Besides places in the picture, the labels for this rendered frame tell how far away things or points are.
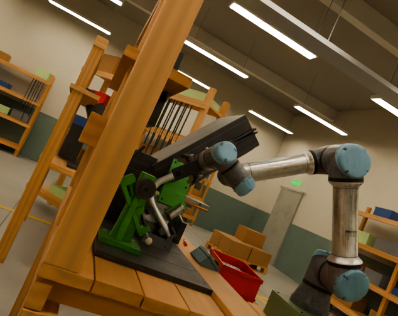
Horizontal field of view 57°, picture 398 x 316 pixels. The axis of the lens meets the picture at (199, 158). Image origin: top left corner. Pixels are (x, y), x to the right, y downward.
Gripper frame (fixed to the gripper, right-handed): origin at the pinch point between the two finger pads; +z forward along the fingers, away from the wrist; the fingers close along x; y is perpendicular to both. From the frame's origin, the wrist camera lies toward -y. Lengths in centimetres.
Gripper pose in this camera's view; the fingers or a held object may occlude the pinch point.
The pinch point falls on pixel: (182, 171)
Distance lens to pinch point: 146.8
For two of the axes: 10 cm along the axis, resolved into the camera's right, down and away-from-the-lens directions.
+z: -4.0, 1.9, 9.0
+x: -3.9, -9.2, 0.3
